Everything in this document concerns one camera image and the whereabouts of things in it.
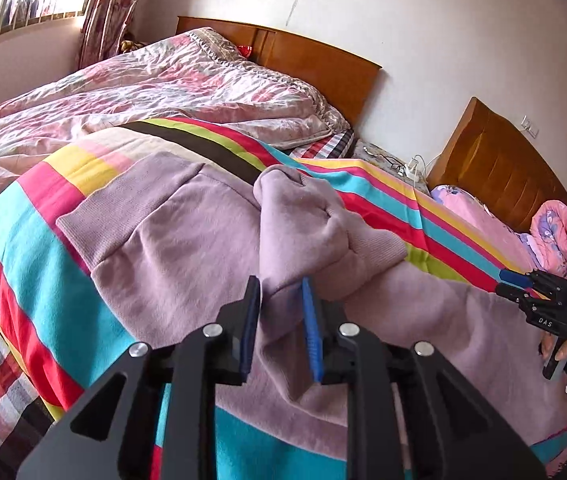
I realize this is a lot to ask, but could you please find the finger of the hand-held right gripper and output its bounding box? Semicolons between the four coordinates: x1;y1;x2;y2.
498;268;567;292
495;283;563;307

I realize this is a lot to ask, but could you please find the white charger with cables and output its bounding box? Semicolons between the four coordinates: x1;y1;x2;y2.
398;157;427;181

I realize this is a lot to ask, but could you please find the lilac purple sweater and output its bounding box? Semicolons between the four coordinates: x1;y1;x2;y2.
56;152;567;461

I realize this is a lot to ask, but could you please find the pink patterned quilt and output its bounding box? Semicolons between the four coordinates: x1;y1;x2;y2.
0;27;351;241

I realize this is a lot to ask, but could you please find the padded brown wooden headboard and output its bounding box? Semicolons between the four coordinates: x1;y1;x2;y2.
426;96;567;233

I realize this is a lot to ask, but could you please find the pink floral quilt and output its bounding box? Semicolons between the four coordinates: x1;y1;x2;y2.
428;185;567;281

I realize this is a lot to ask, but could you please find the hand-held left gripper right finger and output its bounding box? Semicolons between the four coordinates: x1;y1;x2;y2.
301;278;547;480

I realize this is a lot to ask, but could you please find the multicolour striped blanket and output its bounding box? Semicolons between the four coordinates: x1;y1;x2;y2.
0;116;567;480

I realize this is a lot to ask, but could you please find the long wooden headboard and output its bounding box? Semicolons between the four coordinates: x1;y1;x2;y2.
176;16;383;128

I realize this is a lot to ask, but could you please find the white charger cable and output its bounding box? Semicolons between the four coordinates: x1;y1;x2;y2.
413;152;445;172

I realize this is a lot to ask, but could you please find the pink floral curtain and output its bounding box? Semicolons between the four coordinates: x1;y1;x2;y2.
79;0;156;68

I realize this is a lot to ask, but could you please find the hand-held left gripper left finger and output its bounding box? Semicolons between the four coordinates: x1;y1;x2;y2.
16;275;264;480

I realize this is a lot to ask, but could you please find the person's right hand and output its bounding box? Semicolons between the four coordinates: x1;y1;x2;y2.
538;335;567;363

